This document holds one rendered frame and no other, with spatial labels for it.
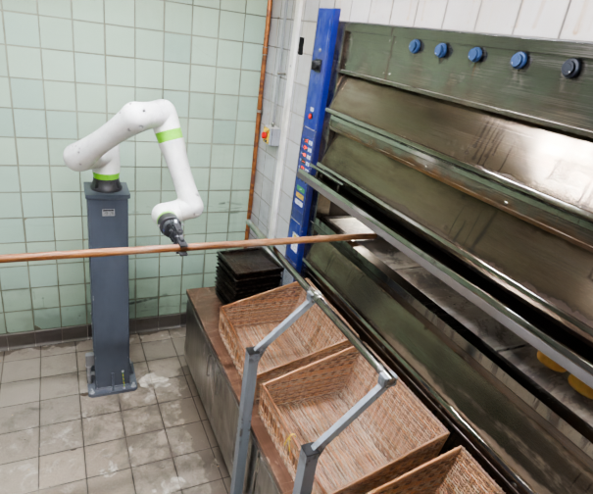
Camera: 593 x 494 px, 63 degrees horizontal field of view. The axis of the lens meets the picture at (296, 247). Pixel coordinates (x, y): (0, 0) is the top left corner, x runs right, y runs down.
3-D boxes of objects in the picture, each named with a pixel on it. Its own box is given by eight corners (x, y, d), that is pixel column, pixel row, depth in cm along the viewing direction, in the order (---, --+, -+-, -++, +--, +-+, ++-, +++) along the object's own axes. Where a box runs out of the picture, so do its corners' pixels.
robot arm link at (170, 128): (137, 104, 210) (158, 96, 204) (156, 102, 221) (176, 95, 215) (151, 145, 214) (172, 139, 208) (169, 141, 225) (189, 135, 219)
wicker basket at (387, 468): (354, 389, 222) (365, 339, 211) (434, 489, 177) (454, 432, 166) (255, 412, 201) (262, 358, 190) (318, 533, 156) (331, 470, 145)
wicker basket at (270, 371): (301, 320, 270) (308, 275, 259) (351, 385, 224) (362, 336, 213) (216, 330, 250) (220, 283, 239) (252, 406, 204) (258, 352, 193)
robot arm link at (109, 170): (81, 176, 234) (79, 137, 226) (105, 171, 247) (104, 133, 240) (102, 183, 230) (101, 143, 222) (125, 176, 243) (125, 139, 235)
